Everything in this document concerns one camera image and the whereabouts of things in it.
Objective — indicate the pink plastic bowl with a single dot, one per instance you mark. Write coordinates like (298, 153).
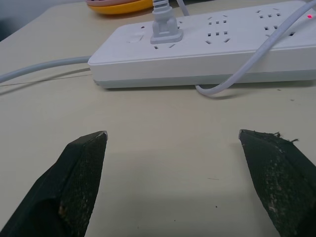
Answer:
(103, 2)

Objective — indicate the grey power plug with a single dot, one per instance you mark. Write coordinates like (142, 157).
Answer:
(164, 28)

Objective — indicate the orange plastic bowl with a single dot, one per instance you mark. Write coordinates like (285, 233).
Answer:
(118, 8)

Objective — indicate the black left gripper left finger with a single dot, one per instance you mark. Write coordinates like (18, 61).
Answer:
(66, 187)

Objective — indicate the white power strip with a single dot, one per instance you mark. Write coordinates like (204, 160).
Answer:
(197, 51)

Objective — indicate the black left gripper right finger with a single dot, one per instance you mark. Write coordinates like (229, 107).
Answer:
(281, 182)

